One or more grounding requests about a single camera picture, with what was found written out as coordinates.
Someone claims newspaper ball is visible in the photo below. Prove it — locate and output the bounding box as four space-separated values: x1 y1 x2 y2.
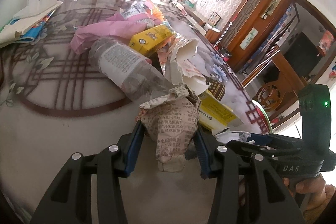
138 85 201 172

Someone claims pink plastic bag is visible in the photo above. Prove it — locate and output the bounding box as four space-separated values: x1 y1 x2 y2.
70 12 165 55

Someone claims right hand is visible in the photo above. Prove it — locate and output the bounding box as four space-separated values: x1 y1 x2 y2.
295 174 335 224

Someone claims carved wooden chair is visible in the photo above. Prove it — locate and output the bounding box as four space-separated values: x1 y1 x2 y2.
241 50 307 120

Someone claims yellow flat box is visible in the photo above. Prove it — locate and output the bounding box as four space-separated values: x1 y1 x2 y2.
198 90 243 130

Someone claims dark brown patterned box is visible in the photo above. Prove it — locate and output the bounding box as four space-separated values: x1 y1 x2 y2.
205 76 226 101

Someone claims floral tablecloth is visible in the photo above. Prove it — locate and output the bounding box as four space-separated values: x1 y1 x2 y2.
0 0 270 224

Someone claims torn white paper cup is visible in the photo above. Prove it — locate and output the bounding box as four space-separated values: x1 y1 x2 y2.
164 36 209 96

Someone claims clear plastic bottle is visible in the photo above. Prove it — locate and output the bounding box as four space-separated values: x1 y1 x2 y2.
88 37 174 103

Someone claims yellow carton box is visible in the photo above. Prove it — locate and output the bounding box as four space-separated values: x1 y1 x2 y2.
129 22 176 57

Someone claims orange snack bag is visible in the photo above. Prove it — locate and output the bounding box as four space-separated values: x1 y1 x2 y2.
143 0 166 22

